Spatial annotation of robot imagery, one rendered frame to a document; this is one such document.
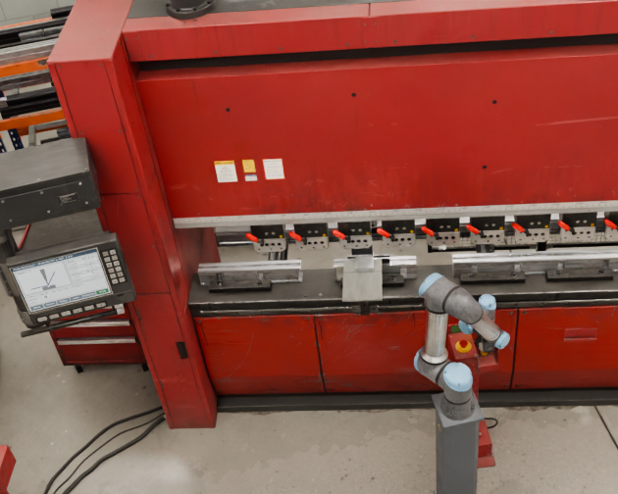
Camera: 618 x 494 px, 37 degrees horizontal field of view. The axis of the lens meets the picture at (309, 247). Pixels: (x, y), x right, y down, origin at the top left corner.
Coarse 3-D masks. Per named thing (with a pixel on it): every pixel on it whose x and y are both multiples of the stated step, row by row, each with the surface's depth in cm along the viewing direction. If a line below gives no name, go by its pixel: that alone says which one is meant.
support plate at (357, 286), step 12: (348, 264) 436; (348, 276) 430; (360, 276) 429; (372, 276) 428; (348, 288) 424; (360, 288) 423; (372, 288) 423; (348, 300) 419; (360, 300) 418; (372, 300) 418
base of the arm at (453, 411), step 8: (440, 400) 396; (448, 400) 388; (472, 400) 392; (440, 408) 395; (448, 408) 391; (456, 408) 389; (464, 408) 389; (472, 408) 393; (448, 416) 392; (456, 416) 390; (464, 416) 390
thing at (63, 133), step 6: (60, 120) 598; (36, 126) 597; (42, 126) 598; (48, 126) 598; (60, 132) 589; (66, 132) 590; (48, 138) 586; (54, 138) 585; (60, 138) 579; (66, 138) 578
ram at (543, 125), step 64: (256, 64) 373; (320, 64) 368; (384, 64) 364; (448, 64) 360; (512, 64) 358; (576, 64) 357; (192, 128) 387; (256, 128) 386; (320, 128) 384; (384, 128) 382; (448, 128) 380; (512, 128) 379; (576, 128) 377; (192, 192) 411; (256, 192) 409; (320, 192) 407; (384, 192) 405; (448, 192) 404; (512, 192) 402; (576, 192) 400
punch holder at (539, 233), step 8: (520, 216) 410; (528, 216) 410; (536, 216) 410; (544, 216) 410; (520, 224) 414; (528, 224) 414; (536, 224) 413; (544, 224) 413; (520, 232) 417; (536, 232) 416; (544, 232) 416; (520, 240) 420; (528, 240) 420; (536, 240) 420; (544, 240) 419
